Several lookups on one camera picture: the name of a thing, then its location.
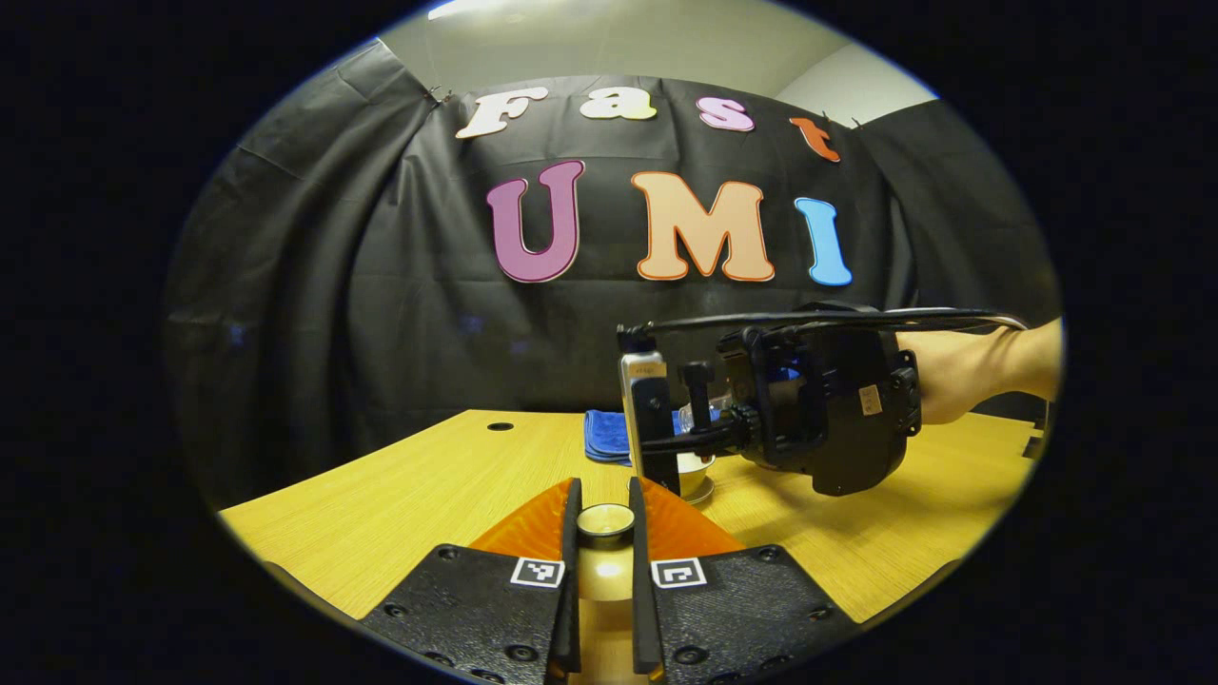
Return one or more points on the ceiling light panel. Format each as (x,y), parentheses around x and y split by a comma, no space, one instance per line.
(466,8)

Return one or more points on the black backdrop cloth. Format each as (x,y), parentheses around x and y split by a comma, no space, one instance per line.
(381,285)

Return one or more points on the blue towel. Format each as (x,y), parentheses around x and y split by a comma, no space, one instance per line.
(604,438)

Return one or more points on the cream ceramic saucer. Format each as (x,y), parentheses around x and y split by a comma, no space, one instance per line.
(702,497)

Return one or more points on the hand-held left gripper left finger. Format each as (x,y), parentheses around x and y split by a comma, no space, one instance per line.
(476,609)

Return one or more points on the clear water bottle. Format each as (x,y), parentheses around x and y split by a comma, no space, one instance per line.
(718,409)

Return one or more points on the cream ceramic teacup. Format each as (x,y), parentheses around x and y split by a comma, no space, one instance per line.
(695,468)

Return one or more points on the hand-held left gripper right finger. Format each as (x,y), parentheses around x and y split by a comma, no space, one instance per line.
(733,614)

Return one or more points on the cream teacup lid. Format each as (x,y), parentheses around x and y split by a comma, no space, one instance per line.
(606,571)

